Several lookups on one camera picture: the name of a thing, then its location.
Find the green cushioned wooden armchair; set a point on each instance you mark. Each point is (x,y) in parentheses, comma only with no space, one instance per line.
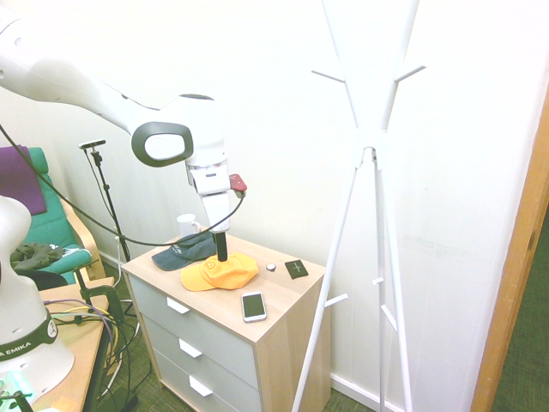
(47,223)

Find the black bar camera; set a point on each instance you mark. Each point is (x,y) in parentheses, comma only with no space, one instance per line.
(92,144)

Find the orange smiley baseball cap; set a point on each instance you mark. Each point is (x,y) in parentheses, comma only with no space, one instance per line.
(227,276)

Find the white smartphone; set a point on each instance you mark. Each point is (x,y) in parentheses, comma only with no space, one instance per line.
(254,307)

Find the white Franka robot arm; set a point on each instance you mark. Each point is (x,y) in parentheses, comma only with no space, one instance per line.
(64,81)

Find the dark blue baseball cap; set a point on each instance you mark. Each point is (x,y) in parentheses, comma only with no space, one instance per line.
(180,257)

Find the dark green C-clamp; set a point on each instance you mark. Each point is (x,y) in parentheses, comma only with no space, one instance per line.
(113,300)

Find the black tripod stand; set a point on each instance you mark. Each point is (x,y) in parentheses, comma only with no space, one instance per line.
(107,193)

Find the red wrist camera mount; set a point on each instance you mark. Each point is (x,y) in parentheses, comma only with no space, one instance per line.
(238,182)

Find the dark olive clothing pile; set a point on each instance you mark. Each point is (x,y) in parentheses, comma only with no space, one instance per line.
(36,255)

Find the purple cloth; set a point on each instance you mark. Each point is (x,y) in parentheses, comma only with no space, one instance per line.
(17,180)

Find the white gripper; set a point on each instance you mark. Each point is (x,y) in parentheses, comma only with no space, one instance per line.
(216,206)

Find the white coat rack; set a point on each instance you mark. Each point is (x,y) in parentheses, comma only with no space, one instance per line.
(369,137)

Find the light wood drawer chest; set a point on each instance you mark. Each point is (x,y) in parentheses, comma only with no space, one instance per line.
(291,343)

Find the white ceramic mug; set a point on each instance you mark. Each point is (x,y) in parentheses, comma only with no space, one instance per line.
(185,223)

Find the light wood robot table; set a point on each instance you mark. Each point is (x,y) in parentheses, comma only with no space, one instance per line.
(81,365)

